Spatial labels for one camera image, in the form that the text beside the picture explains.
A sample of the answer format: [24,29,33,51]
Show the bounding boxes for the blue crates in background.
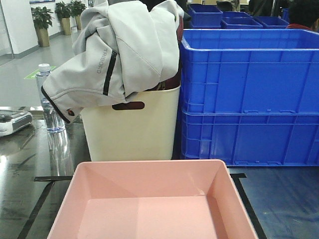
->
[188,4,289,29]

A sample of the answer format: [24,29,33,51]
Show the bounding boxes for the blue plastic crate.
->
[181,111,319,166]
[181,29,319,114]

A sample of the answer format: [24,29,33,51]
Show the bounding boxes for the person in red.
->
[286,0,319,32]

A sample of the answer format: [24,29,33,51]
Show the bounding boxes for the clear water bottle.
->
[36,63,65,133]

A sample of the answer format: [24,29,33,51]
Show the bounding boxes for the grey jacket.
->
[41,0,184,123]

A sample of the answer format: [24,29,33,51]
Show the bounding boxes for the cream plastic basket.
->
[81,87,180,161]

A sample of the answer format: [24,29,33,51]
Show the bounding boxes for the potted plant gold pot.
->
[31,6,53,47]

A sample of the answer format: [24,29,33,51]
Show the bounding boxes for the lower blue plastic crate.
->
[181,111,319,166]

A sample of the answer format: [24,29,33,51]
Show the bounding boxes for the pink plastic bin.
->
[48,159,257,239]

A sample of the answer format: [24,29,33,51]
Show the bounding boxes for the silver weighing scale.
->
[0,110,33,137]

